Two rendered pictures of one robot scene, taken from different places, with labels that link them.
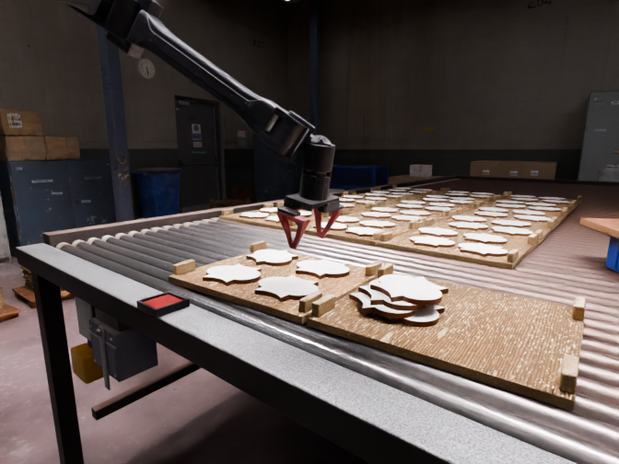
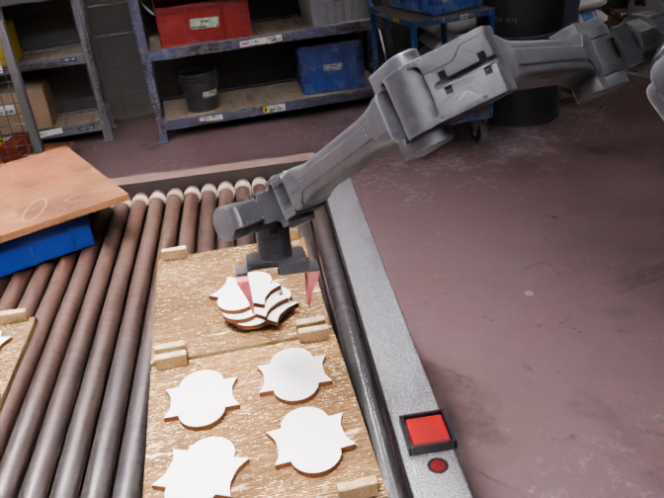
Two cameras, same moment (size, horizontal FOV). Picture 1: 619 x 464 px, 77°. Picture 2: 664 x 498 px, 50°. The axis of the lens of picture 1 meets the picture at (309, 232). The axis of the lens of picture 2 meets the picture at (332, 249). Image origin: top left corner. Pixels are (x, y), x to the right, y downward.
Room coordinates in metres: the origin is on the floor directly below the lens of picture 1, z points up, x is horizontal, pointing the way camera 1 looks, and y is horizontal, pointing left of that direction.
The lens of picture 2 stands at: (1.44, 0.84, 1.74)
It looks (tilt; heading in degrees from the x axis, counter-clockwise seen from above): 29 degrees down; 227
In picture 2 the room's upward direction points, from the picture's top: 6 degrees counter-clockwise
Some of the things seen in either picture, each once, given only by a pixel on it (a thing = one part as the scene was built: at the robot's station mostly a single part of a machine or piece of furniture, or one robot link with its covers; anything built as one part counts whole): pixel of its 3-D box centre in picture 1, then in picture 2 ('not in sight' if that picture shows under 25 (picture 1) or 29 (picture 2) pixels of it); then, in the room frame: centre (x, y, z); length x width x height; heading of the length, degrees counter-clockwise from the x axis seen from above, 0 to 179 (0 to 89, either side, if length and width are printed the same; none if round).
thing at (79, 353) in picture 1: (89, 334); not in sight; (1.00, 0.61, 0.74); 0.09 x 0.08 x 0.24; 51
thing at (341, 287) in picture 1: (278, 275); (254, 426); (0.94, 0.08, 0.93); 0.41 x 0.35 x 0.02; 54
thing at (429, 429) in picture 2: (163, 304); (427, 432); (0.77, 0.30, 0.92); 0.06 x 0.06 x 0.01; 51
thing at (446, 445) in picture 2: (163, 303); (427, 431); (0.77, 0.30, 0.92); 0.08 x 0.08 x 0.02; 51
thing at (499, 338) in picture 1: (449, 317); (237, 293); (0.69, -0.26, 0.93); 0.41 x 0.35 x 0.02; 54
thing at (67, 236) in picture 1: (357, 195); not in sight; (2.90, -0.36, 0.90); 4.04 x 0.06 x 0.10; 141
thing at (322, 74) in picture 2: not in sight; (328, 61); (-2.49, -3.13, 0.32); 0.50 x 0.41 x 0.37; 143
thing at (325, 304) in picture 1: (323, 305); (310, 325); (0.70, -0.03, 0.95); 0.06 x 0.02 x 0.03; 144
